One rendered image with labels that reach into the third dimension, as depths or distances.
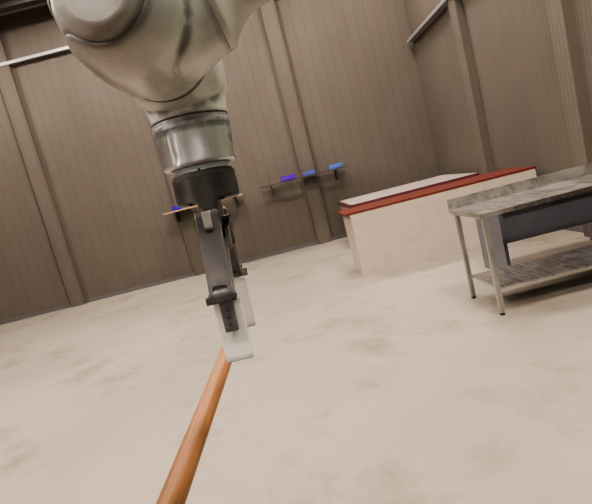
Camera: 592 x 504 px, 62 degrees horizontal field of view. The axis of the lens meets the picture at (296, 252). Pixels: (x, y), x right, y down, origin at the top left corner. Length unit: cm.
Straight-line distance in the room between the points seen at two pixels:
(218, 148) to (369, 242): 617
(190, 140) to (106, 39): 19
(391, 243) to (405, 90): 544
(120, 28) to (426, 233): 657
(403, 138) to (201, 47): 1101
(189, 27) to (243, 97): 1079
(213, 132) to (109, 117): 1115
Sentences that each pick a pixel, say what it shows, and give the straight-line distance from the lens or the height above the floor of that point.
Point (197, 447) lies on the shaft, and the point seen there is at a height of 120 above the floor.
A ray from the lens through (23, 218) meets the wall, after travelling 1241.
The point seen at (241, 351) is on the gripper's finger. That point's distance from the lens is 55.
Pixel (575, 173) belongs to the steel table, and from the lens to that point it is 536.
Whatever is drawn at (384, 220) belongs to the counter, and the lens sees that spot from 671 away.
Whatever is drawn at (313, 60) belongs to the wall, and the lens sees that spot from 1136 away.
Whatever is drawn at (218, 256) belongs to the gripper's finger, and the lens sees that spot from 52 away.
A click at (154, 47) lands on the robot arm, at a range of 41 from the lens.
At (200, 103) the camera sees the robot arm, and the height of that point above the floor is 160.
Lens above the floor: 149
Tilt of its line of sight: 8 degrees down
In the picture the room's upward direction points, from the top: 14 degrees counter-clockwise
